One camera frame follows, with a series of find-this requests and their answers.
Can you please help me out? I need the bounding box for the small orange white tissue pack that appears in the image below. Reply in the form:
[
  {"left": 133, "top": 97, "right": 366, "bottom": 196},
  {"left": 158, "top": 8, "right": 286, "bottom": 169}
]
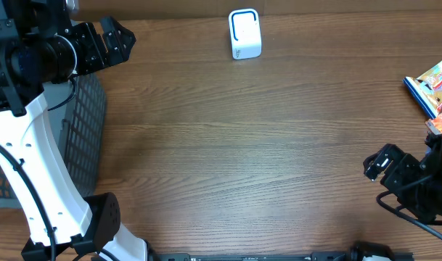
[{"left": 425, "top": 112, "right": 442, "bottom": 135}]

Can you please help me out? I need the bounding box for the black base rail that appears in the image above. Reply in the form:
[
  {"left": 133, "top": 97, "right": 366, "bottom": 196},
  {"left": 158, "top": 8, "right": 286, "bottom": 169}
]
[{"left": 147, "top": 252, "right": 416, "bottom": 261}]

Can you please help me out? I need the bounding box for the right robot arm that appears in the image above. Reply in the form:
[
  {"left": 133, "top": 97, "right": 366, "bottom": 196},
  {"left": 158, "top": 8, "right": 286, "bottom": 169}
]
[{"left": 363, "top": 133, "right": 442, "bottom": 225}]

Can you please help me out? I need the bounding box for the white barcode scanner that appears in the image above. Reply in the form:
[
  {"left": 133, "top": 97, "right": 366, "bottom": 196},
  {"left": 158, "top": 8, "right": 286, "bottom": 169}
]
[{"left": 228, "top": 8, "right": 262, "bottom": 60}]

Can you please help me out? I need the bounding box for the dark grey plastic basket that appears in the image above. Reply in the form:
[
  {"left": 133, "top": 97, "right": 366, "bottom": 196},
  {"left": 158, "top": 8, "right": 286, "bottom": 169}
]
[{"left": 0, "top": 20, "right": 107, "bottom": 210}]

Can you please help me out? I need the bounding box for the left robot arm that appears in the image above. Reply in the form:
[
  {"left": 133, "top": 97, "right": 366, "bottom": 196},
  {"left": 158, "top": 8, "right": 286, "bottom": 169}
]
[{"left": 0, "top": 1, "right": 150, "bottom": 260}]

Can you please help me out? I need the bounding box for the yellow snack packet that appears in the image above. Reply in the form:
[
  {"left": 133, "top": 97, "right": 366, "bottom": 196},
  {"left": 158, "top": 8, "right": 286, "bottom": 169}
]
[{"left": 403, "top": 60, "right": 442, "bottom": 119}]

